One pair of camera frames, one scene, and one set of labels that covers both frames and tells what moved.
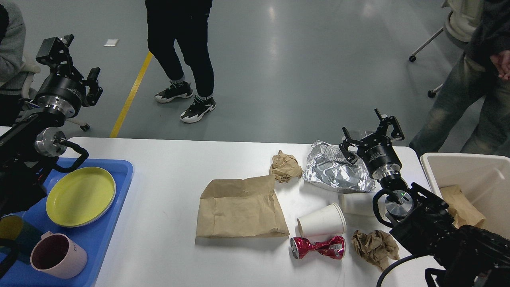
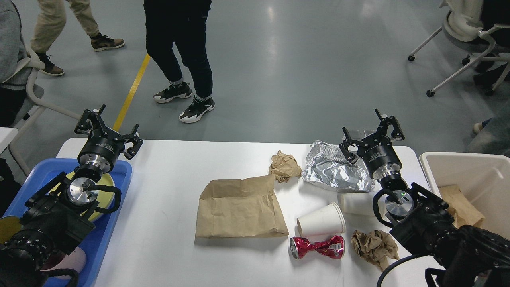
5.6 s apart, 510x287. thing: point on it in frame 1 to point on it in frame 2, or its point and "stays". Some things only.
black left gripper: x=62 y=90 to x=103 y=144
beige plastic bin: x=484 y=179 stays
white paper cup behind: x=360 y=204 stays
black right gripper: x=377 y=150 stays
